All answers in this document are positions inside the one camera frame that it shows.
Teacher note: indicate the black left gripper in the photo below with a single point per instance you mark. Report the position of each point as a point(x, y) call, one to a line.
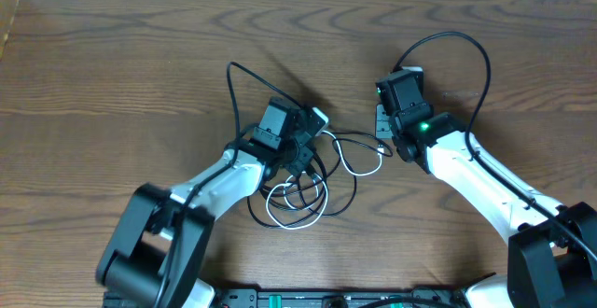
point(298, 167)

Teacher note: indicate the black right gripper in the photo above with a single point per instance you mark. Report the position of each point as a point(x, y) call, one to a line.
point(381, 130)

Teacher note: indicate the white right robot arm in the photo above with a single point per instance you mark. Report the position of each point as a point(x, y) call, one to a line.
point(551, 247)

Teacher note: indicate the brown cardboard side panel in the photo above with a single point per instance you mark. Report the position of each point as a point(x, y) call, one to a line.
point(8, 10)

